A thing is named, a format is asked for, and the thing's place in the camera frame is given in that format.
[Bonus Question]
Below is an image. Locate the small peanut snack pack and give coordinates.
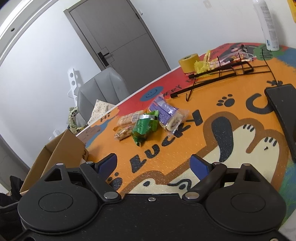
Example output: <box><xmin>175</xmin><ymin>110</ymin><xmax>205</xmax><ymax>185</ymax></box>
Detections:
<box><xmin>114</xmin><ymin>125</ymin><xmax>134</xmax><ymax>141</ymax></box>

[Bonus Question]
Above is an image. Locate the long biscuit bar pack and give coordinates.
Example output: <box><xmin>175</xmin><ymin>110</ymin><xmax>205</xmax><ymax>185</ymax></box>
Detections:
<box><xmin>117</xmin><ymin>110</ymin><xmax>146</xmax><ymax>127</ymax></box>

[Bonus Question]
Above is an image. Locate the purple cracker package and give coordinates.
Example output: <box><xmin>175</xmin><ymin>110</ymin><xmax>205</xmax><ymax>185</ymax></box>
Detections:
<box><xmin>149</xmin><ymin>94</ymin><xmax>189</xmax><ymax>135</ymax></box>

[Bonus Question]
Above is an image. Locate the green crinkled snack bag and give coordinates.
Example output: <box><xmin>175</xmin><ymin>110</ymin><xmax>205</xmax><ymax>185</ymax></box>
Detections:
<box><xmin>131</xmin><ymin>110</ymin><xmax>159</xmax><ymax>147</ymax></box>

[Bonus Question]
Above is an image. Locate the brown cardboard box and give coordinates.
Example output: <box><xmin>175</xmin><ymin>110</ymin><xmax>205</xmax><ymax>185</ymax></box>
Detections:
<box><xmin>20</xmin><ymin>130</ymin><xmax>89</xmax><ymax>193</ymax></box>

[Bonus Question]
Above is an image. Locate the colourful cartoon table mat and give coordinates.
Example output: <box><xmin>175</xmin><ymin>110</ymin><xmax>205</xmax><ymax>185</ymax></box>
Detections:
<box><xmin>79</xmin><ymin>44</ymin><xmax>295</xmax><ymax>216</ymax></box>

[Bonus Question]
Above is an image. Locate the dotted cream cushion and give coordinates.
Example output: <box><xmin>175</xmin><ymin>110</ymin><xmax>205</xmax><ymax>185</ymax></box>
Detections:
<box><xmin>87</xmin><ymin>99</ymin><xmax>115</xmax><ymax>126</ymax></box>

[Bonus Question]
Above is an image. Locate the panda print neck pillow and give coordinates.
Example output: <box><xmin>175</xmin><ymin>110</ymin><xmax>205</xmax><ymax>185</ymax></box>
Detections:
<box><xmin>68</xmin><ymin>107</ymin><xmax>85</xmax><ymax>135</ymax></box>

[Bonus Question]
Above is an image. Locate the grey padded chair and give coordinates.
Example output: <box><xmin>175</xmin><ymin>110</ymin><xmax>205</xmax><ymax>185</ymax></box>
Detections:
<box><xmin>77</xmin><ymin>67</ymin><xmax>130</xmax><ymax>121</ymax></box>

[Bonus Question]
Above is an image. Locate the white perforated board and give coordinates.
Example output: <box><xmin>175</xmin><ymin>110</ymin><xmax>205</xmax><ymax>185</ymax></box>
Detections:
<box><xmin>67</xmin><ymin>68</ymin><xmax>82</xmax><ymax>100</ymax></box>

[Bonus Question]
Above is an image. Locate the black flat device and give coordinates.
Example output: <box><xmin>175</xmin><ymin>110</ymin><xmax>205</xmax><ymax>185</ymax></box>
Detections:
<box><xmin>264</xmin><ymin>84</ymin><xmax>296</xmax><ymax>162</ymax></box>

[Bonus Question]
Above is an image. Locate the yellow crinkled wrapper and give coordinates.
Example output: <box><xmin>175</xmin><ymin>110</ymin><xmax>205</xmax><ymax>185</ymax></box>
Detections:
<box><xmin>194</xmin><ymin>50</ymin><xmax>219</xmax><ymax>74</ymax></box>

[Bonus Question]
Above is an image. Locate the yellow tape roll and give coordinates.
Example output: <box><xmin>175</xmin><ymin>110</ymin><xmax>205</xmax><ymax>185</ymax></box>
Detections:
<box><xmin>179</xmin><ymin>53</ymin><xmax>200</xmax><ymax>74</ymax></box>

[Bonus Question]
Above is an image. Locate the pink candy wrappers pile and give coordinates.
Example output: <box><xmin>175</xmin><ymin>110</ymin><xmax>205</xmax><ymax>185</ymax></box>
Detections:
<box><xmin>218</xmin><ymin>44</ymin><xmax>257</xmax><ymax>64</ymax></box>

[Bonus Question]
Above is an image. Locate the grey room door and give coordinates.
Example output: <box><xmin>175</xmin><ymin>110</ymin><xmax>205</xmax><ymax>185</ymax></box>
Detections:
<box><xmin>63</xmin><ymin>0</ymin><xmax>172</xmax><ymax>75</ymax></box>

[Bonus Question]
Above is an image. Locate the white spray bottle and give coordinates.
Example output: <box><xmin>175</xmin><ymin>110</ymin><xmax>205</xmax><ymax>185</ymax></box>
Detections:
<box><xmin>252</xmin><ymin>0</ymin><xmax>280</xmax><ymax>51</ymax></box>

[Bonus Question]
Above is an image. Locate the black wire rack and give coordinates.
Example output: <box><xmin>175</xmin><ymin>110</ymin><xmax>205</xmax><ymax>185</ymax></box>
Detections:
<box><xmin>170</xmin><ymin>49</ymin><xmax>282</xmax><ymax>102</ymax></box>

